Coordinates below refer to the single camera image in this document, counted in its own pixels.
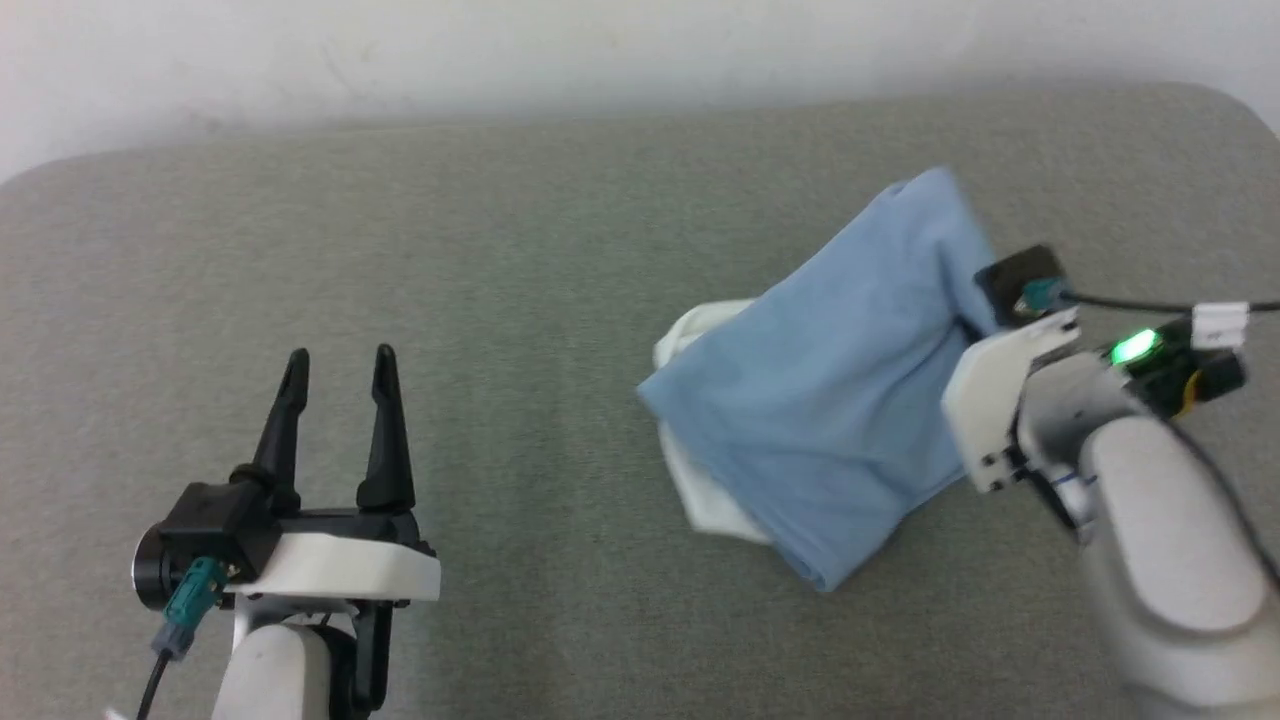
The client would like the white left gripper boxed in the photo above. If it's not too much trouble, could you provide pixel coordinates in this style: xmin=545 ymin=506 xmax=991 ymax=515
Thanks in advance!
xmin=225 ymin=343 xmax=442 ymax=715

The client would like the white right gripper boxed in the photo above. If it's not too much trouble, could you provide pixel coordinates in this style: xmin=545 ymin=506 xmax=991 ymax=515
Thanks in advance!
xmin=942 ymin=308 xmax=1084 ymax=496

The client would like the light blue polo shirt white collar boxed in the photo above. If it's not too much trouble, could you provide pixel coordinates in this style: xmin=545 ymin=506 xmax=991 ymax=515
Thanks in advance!
xmin=637 ymin=165 xmax=1011 ymax=593

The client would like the grey fabric sofa seat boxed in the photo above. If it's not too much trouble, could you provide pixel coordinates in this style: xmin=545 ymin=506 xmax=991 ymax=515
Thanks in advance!
xmin=0 ymin=82 xmax=1280 ymax=720

